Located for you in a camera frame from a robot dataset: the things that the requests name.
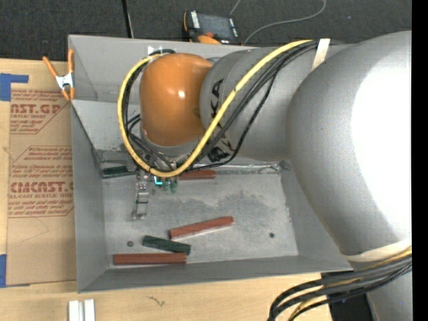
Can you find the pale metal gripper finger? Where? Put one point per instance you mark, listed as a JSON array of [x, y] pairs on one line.
[[140, 209], [143, 187]]

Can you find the dark green flat block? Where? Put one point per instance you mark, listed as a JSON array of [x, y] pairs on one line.
[[115, 170], [167, 245]]

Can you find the red-brown flat block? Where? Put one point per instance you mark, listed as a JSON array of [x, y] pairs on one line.
[[200, 227], [150, 259], [199, 174]]

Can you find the grey metal bin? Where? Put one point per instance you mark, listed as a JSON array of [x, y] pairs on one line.
[[234, 206]]

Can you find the brown cardboard board, red print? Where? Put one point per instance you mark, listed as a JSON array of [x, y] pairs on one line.
[[40, 239]]

